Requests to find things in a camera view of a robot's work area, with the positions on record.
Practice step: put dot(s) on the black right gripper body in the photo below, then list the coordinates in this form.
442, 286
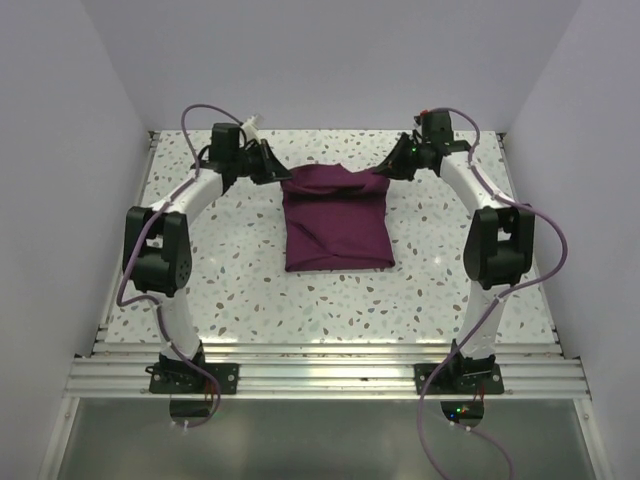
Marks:
417, 154

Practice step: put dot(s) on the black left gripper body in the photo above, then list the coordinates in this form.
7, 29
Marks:
249, 162

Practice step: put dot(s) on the purple cloth mat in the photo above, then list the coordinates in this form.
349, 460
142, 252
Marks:
335, 219

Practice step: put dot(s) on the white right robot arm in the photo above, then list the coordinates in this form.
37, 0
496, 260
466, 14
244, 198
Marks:
499, 245

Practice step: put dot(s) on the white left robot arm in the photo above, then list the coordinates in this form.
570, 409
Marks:
157, 252

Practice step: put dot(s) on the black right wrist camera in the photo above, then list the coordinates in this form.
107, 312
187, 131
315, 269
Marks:
433, 126

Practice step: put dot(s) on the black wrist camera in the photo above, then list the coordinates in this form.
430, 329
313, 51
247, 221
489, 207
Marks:
433, 126
232, 144

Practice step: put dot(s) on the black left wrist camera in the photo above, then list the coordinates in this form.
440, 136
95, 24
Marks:
232, 144

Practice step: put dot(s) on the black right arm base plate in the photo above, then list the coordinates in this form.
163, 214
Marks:
466, 376

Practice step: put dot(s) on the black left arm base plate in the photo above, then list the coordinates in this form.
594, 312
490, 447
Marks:
181, 379

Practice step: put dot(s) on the aluminium table edge rail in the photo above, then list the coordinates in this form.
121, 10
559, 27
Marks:
328, 371

